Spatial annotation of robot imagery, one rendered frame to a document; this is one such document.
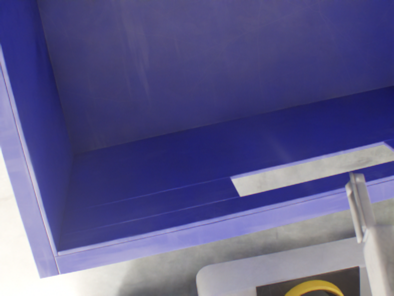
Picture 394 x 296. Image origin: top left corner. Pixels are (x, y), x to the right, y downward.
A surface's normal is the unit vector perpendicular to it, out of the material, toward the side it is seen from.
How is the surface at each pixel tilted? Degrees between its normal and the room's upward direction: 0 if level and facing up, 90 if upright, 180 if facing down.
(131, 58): 0
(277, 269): 90
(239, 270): 90
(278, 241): 0
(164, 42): 0
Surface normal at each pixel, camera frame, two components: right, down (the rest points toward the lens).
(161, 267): 0.13, 0.29
